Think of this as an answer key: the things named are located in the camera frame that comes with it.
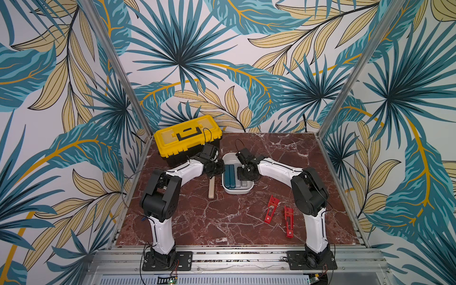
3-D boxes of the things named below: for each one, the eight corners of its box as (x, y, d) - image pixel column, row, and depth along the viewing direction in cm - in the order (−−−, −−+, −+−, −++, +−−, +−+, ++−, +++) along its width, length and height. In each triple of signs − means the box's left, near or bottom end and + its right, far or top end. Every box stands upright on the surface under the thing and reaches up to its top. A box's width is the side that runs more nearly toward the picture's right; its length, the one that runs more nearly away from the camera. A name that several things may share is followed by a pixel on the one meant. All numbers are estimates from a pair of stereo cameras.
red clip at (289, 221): (284, 237, 82) (286, 235, 80) (284, 208, 91) (285, 206, 89) (292, 238, 82) (294, 237, 80) (292, 209, 90) (293, 207, 88)
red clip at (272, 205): (263, 222, 86) (264, 220, 84) (270, 196, 94) (271, 195, 93) (273, 226, 85) (274, 224, 83) (279, 200, 93) (280, 198, 92)
